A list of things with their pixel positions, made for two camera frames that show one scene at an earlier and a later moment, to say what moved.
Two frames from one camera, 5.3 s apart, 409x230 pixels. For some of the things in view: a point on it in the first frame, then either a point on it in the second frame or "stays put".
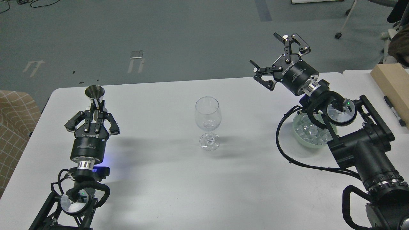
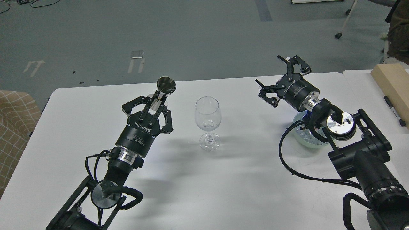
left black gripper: (89, 144) -> (137, 136)
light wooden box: (392, 80) stays put
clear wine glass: (208, 116) stays put
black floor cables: (23, 2) stays put
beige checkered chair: (19, 114) stays put
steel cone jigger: (96, 93) -> (165, 85)
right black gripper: (296, 74) -> (296, 89)
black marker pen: (401, 122) stays put
